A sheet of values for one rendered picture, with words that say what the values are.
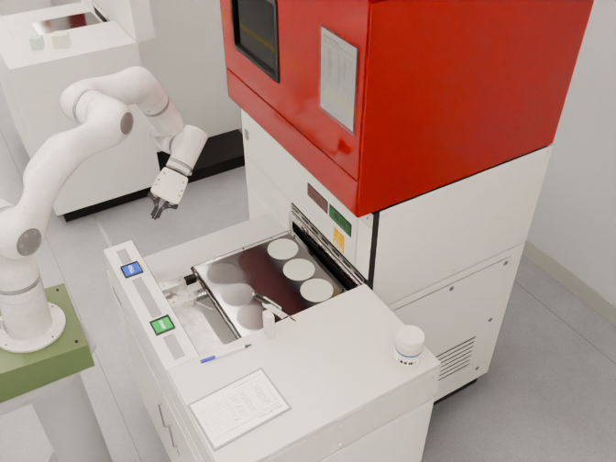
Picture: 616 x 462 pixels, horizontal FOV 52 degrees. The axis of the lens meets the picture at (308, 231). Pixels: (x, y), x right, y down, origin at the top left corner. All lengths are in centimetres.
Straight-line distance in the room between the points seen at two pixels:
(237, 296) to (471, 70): 93
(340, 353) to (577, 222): 186
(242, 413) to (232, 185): 252
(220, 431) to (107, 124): 81
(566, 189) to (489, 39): 167
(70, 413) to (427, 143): 135
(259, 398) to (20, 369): 66
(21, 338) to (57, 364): 12
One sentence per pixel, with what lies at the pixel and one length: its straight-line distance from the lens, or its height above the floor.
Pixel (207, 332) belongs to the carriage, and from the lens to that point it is 186.
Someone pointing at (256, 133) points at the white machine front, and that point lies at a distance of 225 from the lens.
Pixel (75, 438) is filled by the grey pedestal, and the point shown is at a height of 47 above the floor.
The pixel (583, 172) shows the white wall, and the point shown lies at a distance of 316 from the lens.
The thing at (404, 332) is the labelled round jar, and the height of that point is 106.
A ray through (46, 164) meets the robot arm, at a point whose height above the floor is 139.
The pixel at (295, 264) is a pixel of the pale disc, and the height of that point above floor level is 90.
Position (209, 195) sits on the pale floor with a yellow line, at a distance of 386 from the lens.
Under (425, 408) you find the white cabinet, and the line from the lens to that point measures 181.
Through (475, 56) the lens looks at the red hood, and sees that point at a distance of 167.
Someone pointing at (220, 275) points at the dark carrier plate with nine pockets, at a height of 90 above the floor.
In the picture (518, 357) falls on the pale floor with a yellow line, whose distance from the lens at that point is 306.
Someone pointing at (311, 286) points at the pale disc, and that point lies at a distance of 194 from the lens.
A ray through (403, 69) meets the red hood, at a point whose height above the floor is 163.
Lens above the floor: 226
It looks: 40 degrees down
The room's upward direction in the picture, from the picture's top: straight up
